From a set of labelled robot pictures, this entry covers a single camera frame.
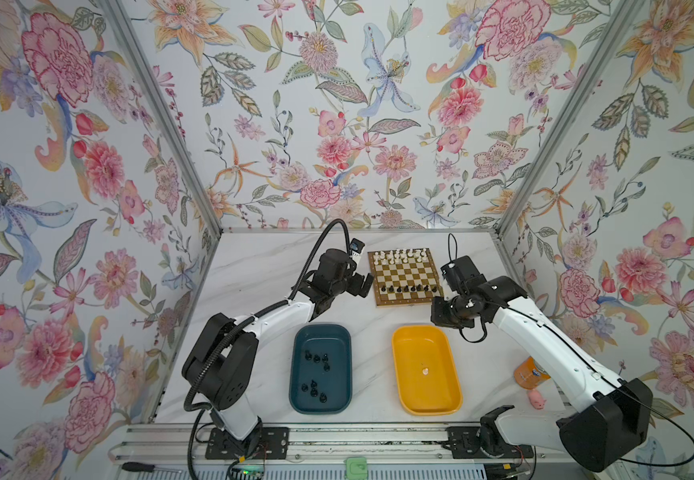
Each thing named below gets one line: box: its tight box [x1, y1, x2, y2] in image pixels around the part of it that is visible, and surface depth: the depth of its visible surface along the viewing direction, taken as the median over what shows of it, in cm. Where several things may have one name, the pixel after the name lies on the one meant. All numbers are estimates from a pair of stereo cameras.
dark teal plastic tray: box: [289, 324, 353, 415], surface depth 87 cm
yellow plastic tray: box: [392, 325, 462, 416], surface depth 86 cm
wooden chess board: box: [367, 248, 443, 307], surface depth 109 cm
